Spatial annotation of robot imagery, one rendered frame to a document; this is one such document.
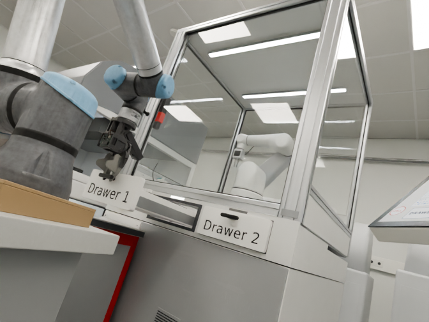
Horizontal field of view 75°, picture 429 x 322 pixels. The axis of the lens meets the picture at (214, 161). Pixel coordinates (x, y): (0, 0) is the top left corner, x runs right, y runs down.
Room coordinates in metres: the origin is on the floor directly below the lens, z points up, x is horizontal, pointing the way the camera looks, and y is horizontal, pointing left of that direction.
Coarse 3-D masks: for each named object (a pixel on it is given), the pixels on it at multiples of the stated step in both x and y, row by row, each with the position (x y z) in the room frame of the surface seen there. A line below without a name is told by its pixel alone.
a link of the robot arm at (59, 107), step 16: (48, 80) 0.49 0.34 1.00; (64, 80) 0.50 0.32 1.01; (16, 96) 0.51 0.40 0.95; (32, 96) 0.50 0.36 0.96; (48, 96) 0.49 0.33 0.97; (64, 96) 0.50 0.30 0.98; (80, 96) 0.51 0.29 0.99; (16, 112) 0.52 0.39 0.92; (32, 112) 0.49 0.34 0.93; (48, 112) 0.49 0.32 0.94; (64, 112) 0.50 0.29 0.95; (80, 112) 0.52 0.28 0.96; (32, 128) 0.49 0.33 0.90; (48, 128) 0.49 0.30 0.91; (64, 128) 0.51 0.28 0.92; (80, 128) 0.53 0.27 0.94; (80, 144) 0.56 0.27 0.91
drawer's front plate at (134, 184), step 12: (96, 180) 1.03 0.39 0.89; (108, 180) 0.99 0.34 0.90; (120, 180) 0.95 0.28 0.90; (132, 180) 0.91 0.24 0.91; (144, 180) 0.90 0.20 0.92; (84, 192) 1.06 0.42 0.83; (96, 192) 1.01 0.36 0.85; (108, 192) 0.97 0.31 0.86; (132, 192) 0.90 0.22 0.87; (120, 204) 0.92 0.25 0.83; (132, 204) 0.89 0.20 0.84
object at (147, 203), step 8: (144, 192) 0.93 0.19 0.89; (144, 200) 0.94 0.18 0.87; (152, 200) 0.97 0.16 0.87; (160, 200) 1.00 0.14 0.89; (136, 208) 0.98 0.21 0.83; (144, 208) 0.95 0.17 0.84; (152, 208) 0.97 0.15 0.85; (160, 208) 1.00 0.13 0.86; (168, 208) 1.03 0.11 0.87; (176, 208) 1.07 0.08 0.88; (184, 208) 1.10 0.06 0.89; (160, 216) 1.02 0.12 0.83; (168, 216) 1.04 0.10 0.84; (176, 216) 1.07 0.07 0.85; (184, 216) 1.11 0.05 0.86; (192, 216) 1.15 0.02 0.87; (184, 224) 1.13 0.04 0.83; (192, 224) 1.16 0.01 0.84
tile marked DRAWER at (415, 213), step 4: (416, 208) 0.64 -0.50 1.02; (420, 208) 0.63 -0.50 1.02; (424, 208) 0.62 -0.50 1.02; (428, 208) 0.60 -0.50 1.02; (412, 212) 0.63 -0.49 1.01; (416, 212) 0.62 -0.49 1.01; (420, 212) 0.61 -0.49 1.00; (424, 212) 0.60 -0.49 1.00; (428, 212) 0.59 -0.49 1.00; (404, 216) 0.65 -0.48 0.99; (408, 216) 0.63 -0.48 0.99; (412, 216) 0.62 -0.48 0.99; (416, 216) 0.61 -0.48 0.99; (420, 216) 0.60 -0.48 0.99; (424, 216) 0.59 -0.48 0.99; (428, 216) 0.58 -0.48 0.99
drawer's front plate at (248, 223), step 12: (204, 216) 1.11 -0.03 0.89; (216, 216) 1.08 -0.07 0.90; (240, 216) 1.01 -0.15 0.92; (252, 216) 0.99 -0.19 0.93; (216, 228) 1.07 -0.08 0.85; (228, 228) 1.04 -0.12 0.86; (240, 228) 1.01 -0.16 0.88; (252, 228) 0.98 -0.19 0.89; (264, 228) 0.95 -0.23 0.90; (228, 240) 1.03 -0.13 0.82; (240, 240) 1.00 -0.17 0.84; (252, 240) 0.97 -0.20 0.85; (264, 240) 0.94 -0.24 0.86; (264, 252) 0.95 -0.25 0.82
